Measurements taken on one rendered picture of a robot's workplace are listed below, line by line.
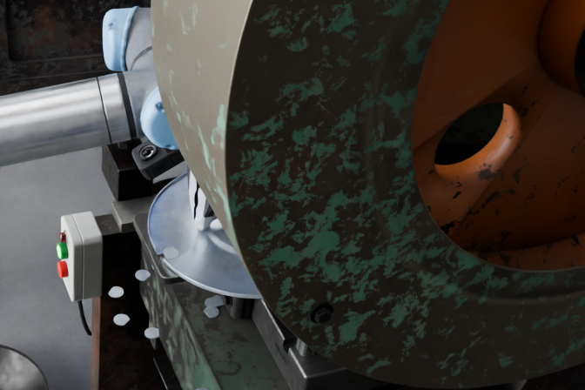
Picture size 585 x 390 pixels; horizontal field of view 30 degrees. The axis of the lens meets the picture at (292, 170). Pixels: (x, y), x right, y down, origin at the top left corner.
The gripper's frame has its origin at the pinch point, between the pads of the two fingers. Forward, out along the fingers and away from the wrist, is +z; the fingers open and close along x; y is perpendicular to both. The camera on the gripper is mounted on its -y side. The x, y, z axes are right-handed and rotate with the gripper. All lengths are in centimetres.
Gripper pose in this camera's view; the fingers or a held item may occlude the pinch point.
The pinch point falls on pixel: (197, 223)
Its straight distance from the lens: 152.0
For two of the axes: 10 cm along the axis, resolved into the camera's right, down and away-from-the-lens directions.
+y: 9.1, -1.5, 4.0
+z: -1.3, 7.9, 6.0
